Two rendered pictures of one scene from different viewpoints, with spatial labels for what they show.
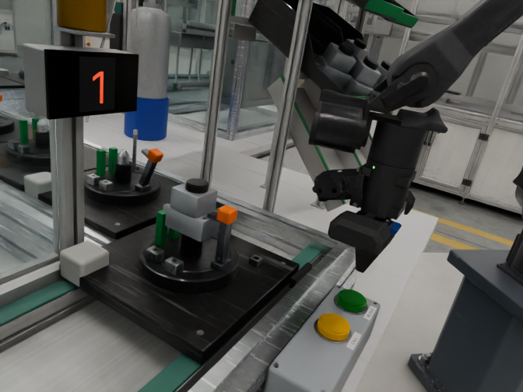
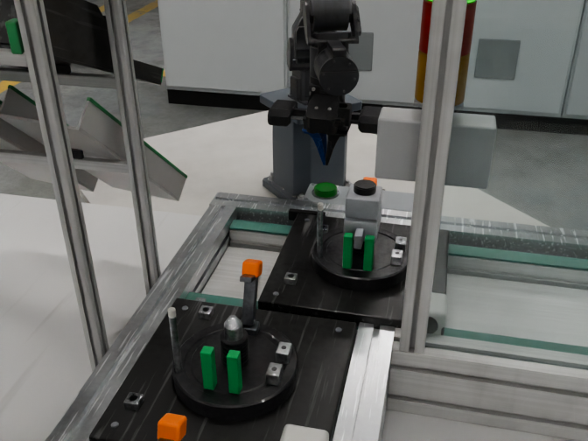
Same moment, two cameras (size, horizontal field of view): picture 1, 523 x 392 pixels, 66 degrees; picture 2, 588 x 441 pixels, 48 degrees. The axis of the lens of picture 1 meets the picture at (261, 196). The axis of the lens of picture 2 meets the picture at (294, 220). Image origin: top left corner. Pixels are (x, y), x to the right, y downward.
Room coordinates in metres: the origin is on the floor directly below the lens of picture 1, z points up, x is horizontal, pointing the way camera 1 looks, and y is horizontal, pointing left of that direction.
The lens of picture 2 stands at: (0.78, 0.82, 1.49)
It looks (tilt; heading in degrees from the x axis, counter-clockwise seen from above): 30 degrees down; 256
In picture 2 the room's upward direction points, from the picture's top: straight up
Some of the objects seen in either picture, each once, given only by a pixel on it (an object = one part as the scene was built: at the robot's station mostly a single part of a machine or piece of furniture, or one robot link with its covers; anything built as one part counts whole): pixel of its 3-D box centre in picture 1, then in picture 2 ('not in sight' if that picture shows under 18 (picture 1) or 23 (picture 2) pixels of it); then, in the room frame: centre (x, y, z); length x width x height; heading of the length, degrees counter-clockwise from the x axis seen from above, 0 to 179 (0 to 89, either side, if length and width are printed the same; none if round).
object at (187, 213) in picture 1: (189, 204); (362, 210); (0.50, 0.09, 1.06); 0.08 x 0.04 x 0.07; 63
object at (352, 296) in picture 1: (350, 302); (325, 192); (0.48, -0.15, 0.96); 0.04 x 0.04 x 0.02
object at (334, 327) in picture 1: (332, 329); not in sight; (0.42, -0.12, 0.96); 0.04 x 0.04 x 0.02
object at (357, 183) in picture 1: (342, 181); (326, 110); (0.49, -0.10, 1.13); 0.07 x 0.07 x 0.06; 65
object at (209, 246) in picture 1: (190, 257); (361, 255); (0.49, 0.08, 0.98); 0.14 x 0.14 x 0.02
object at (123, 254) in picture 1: (188, 269); (360, 267); (0.49, 0.08, 0.96); 0.24 x 0.24 x 0.02; 63
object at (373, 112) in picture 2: (382, 192); (327, 99); (0.48, -0.15, 1.13); 0.19 x 0.06 x 0.08; 153
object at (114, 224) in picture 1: (122, 169); (234, 345); (0.71, 0.26, 1.01); 0.24 x 0.24 x 0.13; 63
